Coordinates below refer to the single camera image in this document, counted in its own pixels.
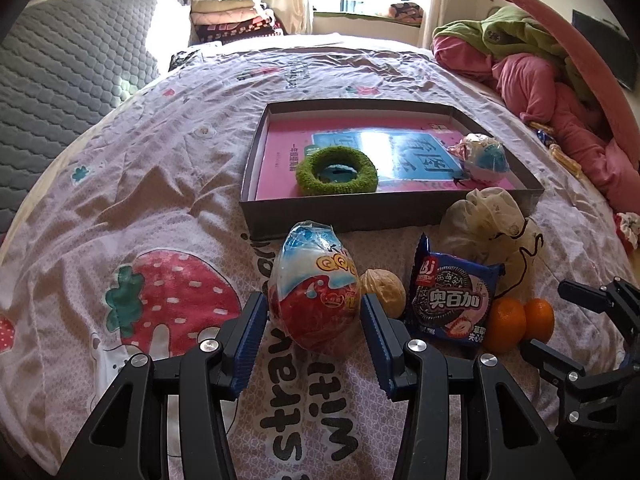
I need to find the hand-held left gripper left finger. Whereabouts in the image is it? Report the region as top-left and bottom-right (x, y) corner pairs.
(57, 290), (271, 480)

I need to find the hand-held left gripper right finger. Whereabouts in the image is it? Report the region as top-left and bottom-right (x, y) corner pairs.
(360, 292), (576, 480)

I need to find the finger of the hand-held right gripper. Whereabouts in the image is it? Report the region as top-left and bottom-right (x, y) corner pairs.
(558, 276), (640, 342)
(520, 338), (589, 397)

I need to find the orange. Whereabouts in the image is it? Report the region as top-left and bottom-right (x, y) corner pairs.
(522, 297), (556, 343)
(482, 297), (528, 353)

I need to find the walnut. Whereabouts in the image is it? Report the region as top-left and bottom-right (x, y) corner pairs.
(359, 269), (407, 320)

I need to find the large red blue toy egg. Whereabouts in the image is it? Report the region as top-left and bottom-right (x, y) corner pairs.
(267, 220), (362, 353)

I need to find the grey cardboard box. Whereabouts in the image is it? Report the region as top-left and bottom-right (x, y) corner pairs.
(239, 99), (545, 240)

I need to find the small pink blue toy egg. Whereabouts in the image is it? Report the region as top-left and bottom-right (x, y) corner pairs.
(446, 133), (510, 183)

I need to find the red white cloth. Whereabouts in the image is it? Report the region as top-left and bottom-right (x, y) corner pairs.
(615, 211), (640, 252)

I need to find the blue cookie packet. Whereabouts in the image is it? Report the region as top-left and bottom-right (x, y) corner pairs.
(404, 232), (505, 361)

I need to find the cream sheer cloth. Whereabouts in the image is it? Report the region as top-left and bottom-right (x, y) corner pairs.
(439, 186), (545, 301)

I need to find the green fuzzy scrunchie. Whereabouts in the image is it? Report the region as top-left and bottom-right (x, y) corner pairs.
(295, 145), (382, 196)

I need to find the pink book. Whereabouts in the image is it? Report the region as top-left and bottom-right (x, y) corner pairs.
(255, 112), (521, 196)

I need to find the pink blanket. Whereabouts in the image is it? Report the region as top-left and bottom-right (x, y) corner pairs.
(432, 35), (640, 211)

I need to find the black screen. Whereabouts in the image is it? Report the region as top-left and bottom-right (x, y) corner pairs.
(571, 9), (636, 92)

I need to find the green blanket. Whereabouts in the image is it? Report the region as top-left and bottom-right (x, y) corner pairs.
(432, 5), (601, 106)

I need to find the pink curved pillow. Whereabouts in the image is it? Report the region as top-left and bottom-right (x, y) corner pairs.
(489, 0), (640, 181)

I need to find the black patterned cloth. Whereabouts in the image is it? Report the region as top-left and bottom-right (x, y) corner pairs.
(169, 49), (207, 72)

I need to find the dark patterned folded blanket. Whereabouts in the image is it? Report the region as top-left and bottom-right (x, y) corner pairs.
(194, 16), (287, 44)

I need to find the pink folded quilt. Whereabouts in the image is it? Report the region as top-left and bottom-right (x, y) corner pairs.
(191, 11), (261, 27)

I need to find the patterned folded cloth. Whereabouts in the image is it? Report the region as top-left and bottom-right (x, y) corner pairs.
(389, 1), (425, 24)

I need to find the grey quilted headboard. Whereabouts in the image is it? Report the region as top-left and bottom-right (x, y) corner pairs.
(0, 0), (193, 233)

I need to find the cream folded quilt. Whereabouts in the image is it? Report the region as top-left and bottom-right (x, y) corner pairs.
(191, 0), (262, 14)

